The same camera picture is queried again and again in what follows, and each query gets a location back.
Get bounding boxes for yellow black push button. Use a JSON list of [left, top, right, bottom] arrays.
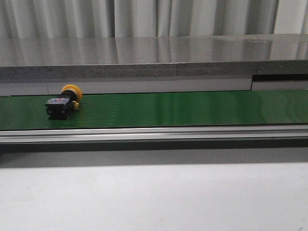
[[45, 85, 83, 120]]

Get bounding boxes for green conveyor belt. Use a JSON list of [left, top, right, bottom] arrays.
[[0, 90, 308, 130]]

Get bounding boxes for grey speckled stone slab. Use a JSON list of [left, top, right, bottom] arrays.
[[0, 34, 308, 82]]

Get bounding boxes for white pleated curtain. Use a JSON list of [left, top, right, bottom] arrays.
[[0, 0, 308, 39]]

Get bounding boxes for grey rear guide rail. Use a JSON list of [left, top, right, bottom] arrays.
[[0, 74, 308, 96]]

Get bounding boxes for aluminium conveyor side rail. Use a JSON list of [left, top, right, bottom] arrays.
[[0, 125, 308, 144]]

